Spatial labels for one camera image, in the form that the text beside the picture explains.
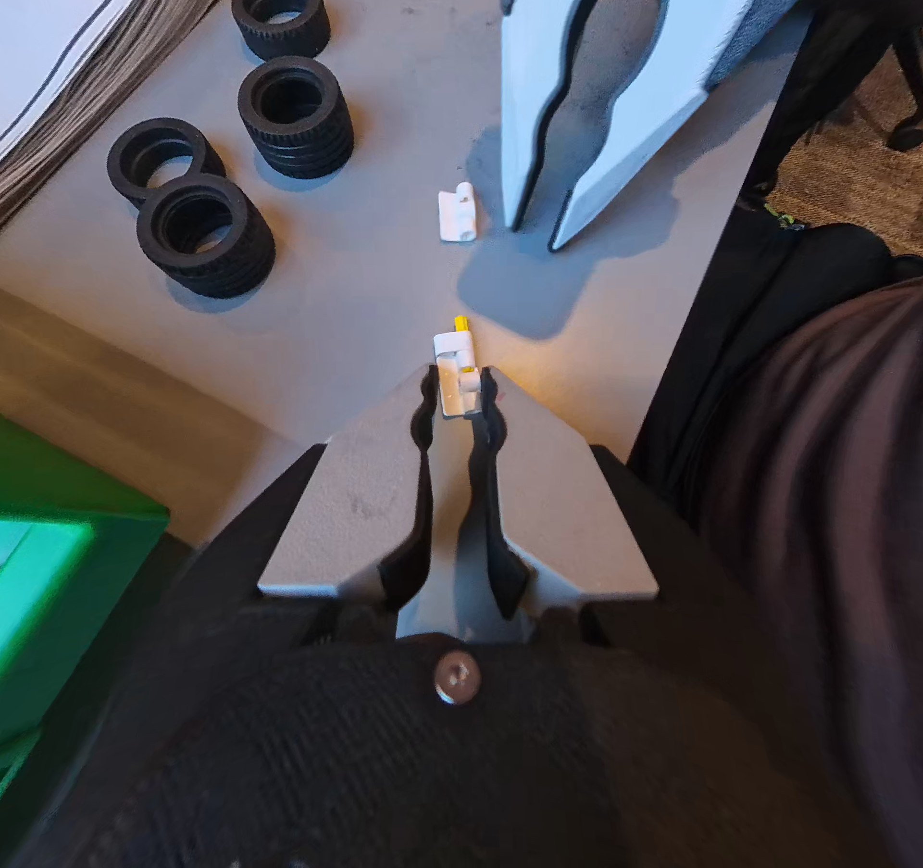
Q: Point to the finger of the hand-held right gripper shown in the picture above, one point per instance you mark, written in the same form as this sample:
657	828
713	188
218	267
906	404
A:
537	38
692	31

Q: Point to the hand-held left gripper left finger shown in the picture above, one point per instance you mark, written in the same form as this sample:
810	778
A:
346	514

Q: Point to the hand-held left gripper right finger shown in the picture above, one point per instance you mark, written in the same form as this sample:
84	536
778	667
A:
577	514

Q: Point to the white brick connector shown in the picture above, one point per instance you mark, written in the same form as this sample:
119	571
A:
456	219
453	385

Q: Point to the yellow brick axle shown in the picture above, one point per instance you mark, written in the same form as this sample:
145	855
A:
460	322

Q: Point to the green box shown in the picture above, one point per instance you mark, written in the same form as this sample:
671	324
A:
43	579

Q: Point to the white instruction booklet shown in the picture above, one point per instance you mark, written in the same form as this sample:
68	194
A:
43	17

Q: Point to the black chair leg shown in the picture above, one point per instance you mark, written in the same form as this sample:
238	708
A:
910	89

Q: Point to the black toy tyre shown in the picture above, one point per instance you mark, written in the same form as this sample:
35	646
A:
252	262
339	139
122	168
317	24

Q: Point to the person's brown shirt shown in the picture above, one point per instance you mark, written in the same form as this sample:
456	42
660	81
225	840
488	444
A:
829	486

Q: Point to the person's black pants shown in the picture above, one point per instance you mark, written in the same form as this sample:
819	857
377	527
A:
757	291

